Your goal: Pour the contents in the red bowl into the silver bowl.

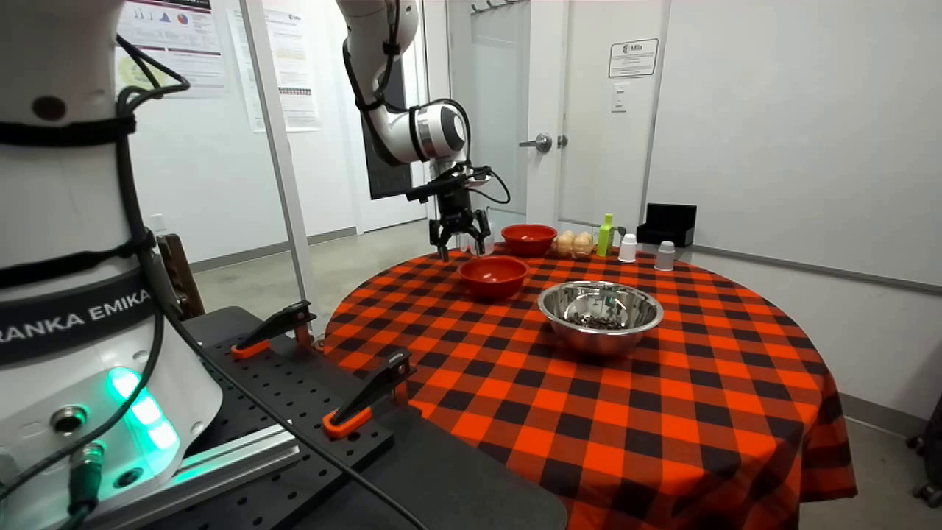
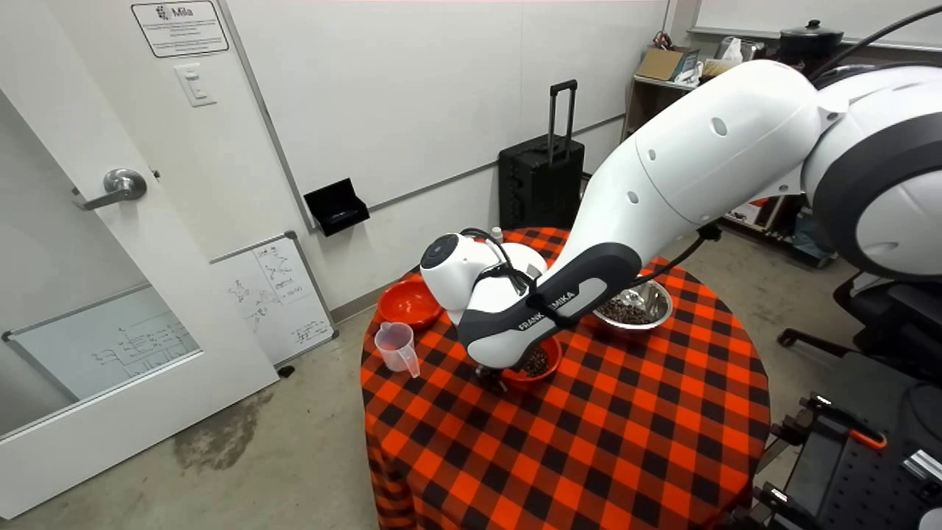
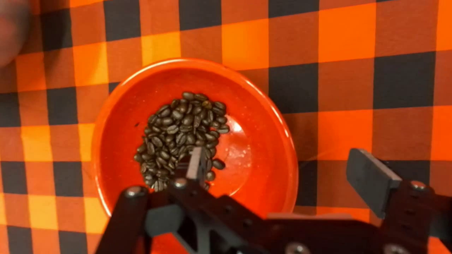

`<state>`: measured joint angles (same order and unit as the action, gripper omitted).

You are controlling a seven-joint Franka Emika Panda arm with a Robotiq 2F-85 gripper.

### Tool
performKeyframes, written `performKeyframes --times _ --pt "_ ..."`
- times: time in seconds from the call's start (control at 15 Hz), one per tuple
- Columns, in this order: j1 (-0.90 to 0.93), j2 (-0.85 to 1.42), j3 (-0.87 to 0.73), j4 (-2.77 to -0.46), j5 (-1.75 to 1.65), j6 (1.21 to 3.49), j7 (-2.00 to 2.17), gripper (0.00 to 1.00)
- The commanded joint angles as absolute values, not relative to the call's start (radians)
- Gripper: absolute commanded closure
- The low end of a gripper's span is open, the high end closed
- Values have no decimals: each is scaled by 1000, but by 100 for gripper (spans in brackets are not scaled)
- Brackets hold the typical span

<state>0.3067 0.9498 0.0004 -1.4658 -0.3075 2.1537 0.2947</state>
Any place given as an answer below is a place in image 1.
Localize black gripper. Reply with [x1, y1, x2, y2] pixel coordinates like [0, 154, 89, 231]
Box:
[426, 167, 493, 263]

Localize small red bowl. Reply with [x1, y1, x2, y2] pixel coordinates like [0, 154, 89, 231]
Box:
[455, 253, 532, 304]

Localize large red bowl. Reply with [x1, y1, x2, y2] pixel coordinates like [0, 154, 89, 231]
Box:
[496, 220, 558, 259]

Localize silver metal bowl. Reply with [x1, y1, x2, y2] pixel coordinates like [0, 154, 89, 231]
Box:
[535, 278, 667, 359]

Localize black door window panel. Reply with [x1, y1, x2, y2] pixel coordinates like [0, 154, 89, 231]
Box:
[361, 57, 415, 204]

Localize carton of eggs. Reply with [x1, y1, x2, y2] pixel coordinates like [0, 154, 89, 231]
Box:
[549, 228, 599, 259]

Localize green bottle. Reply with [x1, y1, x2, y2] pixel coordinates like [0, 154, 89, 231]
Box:
[594, 213, 617, 263]

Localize black orange clamp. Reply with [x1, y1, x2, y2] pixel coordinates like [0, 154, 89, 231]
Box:
[320, 347, 415, 441]
[230, 298, 320, 365]

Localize red black checkered tablecloth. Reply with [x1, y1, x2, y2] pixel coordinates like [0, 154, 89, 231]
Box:
[320, 244, 859, 530]

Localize white door sign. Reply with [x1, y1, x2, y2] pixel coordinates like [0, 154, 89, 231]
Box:
[602, 35, 663, 83]

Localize brown board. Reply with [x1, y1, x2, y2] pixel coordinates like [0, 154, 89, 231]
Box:
[156, 234, 205, 322]

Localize black office chair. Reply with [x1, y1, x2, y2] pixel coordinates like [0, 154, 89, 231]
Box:
[907, 391, 942, 510]

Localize aluminium frame post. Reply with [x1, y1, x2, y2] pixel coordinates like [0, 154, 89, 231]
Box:
[236, 0, 320, 309]

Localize black wall box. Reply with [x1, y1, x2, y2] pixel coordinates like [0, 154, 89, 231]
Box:
[636, 201, 700, 251]

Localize white paper sheet on wall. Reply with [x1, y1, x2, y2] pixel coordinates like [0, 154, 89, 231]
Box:
[259, 8, 323, 129]

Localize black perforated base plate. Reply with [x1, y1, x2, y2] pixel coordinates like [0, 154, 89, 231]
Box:
[143, 304, 570, 530]

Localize aluminium rail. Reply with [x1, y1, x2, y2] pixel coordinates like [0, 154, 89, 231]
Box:
[96, 421, 307, 530]

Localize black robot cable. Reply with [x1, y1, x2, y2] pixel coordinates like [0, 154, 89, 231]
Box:
[0, 35, 193, 499]

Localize wall poster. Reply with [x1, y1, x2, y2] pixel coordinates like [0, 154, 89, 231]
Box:
[115, 0, 231, 101]

